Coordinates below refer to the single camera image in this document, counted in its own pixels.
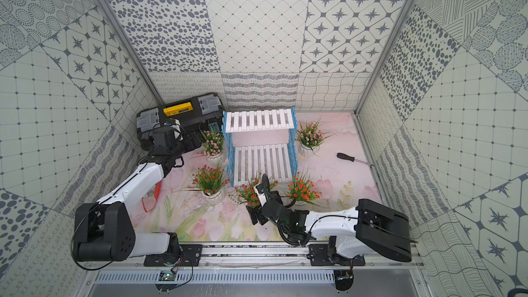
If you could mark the orange flower pot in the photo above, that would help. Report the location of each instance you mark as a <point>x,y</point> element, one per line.
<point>301,190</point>

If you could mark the white blue two-tier rack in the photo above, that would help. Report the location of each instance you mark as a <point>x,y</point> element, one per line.
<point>258,142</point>

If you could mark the red white work glove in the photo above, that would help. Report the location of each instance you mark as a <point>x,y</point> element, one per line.
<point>150,200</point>

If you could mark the pink flower pot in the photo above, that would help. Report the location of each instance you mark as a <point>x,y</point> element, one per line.
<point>213,147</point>
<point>310,137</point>

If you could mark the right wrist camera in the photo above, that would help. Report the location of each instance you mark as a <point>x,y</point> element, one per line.
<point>260,192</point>

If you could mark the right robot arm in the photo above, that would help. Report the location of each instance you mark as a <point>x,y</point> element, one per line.
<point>368,227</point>

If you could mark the aluminium mounting rail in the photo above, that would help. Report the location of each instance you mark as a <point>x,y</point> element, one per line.
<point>260,256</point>

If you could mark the black plastic toolbox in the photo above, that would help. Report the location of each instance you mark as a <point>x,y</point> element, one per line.
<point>196,114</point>

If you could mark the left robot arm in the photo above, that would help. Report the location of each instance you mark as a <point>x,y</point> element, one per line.
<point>103,231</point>

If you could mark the pink flower pot right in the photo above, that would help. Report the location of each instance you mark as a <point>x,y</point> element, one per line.
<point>310,137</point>

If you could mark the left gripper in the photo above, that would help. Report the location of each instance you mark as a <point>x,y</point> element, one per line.
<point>193,142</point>

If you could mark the black handled screwdriver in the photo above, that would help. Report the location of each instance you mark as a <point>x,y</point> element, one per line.
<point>352,159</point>

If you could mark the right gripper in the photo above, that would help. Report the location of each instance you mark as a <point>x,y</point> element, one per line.
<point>253,212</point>

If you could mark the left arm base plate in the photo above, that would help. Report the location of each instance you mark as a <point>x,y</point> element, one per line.
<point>189,254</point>

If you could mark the pink flower pot left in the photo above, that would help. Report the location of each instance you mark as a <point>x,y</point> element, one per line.
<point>213,147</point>

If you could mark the red flower pot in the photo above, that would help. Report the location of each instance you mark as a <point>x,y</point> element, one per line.
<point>246,195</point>
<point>212,182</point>

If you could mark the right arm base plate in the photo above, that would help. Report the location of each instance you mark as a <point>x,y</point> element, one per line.
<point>323,255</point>

